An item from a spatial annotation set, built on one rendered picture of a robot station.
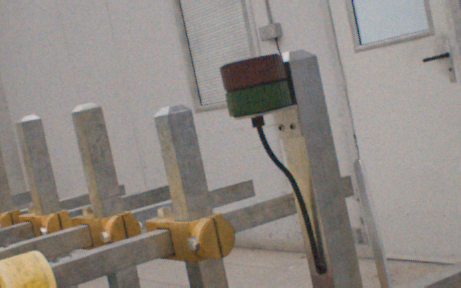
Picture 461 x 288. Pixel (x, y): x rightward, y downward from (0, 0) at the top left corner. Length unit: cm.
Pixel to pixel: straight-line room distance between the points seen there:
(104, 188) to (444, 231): 336
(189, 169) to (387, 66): 352
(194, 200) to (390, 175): 365
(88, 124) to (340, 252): 53
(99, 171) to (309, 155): 50
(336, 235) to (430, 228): 371
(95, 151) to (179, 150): 25
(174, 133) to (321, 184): 26
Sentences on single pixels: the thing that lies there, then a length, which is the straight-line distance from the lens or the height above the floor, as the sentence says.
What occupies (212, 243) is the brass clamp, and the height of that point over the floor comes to 94.
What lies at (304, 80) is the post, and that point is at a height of 111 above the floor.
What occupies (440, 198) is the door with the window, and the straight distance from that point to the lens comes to 441.
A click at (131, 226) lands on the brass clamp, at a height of 95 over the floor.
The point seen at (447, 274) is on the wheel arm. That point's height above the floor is 86.
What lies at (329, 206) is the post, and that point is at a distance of 80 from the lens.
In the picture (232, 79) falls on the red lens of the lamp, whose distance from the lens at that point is 75.
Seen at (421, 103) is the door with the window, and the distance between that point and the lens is 435.
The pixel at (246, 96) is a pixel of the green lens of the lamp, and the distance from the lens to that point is 75.
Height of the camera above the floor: 111
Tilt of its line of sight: 4 degrees down
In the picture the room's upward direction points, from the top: 12 degrees counter-clockwise
